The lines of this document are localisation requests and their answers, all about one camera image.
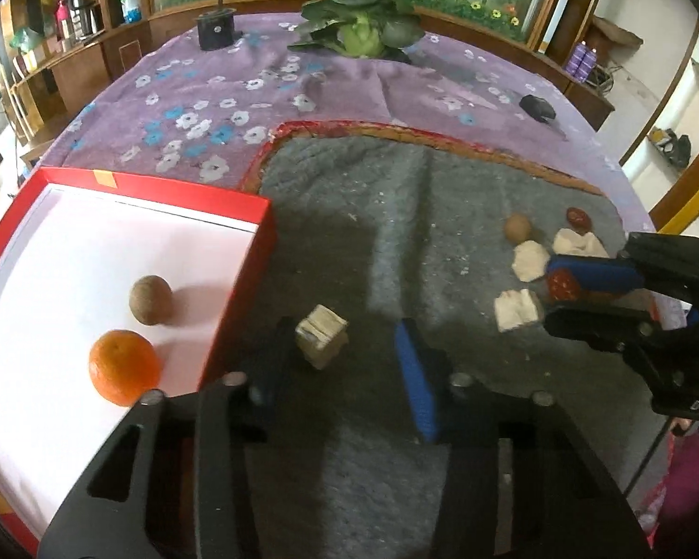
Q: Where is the black cylinder holder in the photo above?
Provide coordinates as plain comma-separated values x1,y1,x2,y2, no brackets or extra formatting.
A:
197,0,237,51

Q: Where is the green plastic bag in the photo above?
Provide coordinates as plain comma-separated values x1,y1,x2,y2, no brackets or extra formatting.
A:
8,29,44,53

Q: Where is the grey mat with red edge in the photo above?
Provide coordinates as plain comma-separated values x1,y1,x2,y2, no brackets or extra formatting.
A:
241,119,671,559

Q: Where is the pink bottle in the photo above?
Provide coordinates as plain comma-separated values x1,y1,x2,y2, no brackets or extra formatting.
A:
57,0,74,50

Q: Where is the brown kiwi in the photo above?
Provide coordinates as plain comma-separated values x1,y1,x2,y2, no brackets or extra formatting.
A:
129,275,173,326
504,213,532,242

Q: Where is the wooden shelf unit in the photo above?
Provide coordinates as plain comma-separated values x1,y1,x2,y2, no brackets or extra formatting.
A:
0,0,152,141

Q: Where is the black and silver thermos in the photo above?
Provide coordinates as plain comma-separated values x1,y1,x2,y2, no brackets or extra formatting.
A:
69,0,99,41

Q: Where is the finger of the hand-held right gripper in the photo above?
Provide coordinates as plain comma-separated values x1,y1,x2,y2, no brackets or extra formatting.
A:
546,232,699,295
544,304,660,357

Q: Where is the purple floral tablecloth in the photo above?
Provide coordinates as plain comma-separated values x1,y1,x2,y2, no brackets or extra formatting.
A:
38,12,656,234

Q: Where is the green leafy vegetable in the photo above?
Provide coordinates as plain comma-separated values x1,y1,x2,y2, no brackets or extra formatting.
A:
287,0,426,60

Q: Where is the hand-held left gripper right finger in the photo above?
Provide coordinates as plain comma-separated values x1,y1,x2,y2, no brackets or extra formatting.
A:
395,319,656,559

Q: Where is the orange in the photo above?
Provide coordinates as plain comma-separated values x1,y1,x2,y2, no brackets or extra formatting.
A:
89,330,162,407

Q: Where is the person's right forearm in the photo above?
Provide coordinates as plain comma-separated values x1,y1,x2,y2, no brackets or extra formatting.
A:
646,419,699,544

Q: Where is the small cream cube block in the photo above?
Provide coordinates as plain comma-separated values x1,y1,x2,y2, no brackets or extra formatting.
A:
295,304,349,369

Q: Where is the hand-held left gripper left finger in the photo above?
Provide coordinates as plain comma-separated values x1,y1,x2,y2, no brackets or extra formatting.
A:
38,317,298,559

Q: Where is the small black device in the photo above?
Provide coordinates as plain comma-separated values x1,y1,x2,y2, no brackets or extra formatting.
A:
520,94,557,124

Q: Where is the red cardboard box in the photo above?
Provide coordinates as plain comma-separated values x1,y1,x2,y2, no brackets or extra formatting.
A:
0,167,277,557

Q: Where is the low wooden cabinet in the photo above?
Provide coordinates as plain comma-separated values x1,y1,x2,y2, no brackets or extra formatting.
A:
550,52,615,129

